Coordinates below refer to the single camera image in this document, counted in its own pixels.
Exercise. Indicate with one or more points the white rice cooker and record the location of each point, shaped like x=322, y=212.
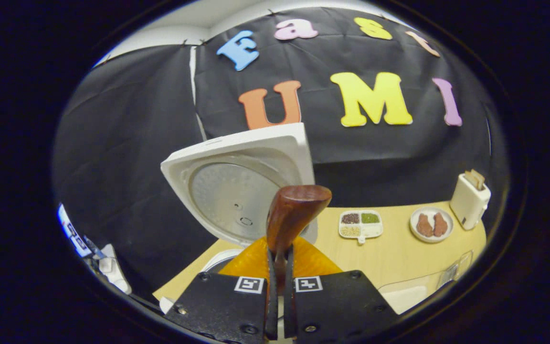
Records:
x=237, y=191

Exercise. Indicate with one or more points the brown meat piece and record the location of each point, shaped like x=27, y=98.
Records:
x=440, y=224
x=424, y=225

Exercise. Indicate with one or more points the clear rice container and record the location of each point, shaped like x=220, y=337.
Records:
x=408, y=296

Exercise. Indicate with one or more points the brown wooden spoon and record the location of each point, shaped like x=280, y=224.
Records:
x=299, y=208

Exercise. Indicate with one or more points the toast bread slice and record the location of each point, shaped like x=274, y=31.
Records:
x=470, y=180
x=479, y=179

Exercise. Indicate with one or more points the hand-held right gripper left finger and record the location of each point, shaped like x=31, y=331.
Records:
x=271, y=310

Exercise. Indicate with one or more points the white toaster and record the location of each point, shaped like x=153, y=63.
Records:
x=468, y=205

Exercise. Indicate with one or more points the round white plate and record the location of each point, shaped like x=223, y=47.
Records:
x=431, y=240

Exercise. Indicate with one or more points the white and blue packaging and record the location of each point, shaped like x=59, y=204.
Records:
x=112, y=267

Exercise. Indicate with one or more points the white divided grain dish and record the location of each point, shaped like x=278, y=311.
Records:
x=361, y=224

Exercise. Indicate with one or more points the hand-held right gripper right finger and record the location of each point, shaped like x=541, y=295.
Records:
x=288, y=310

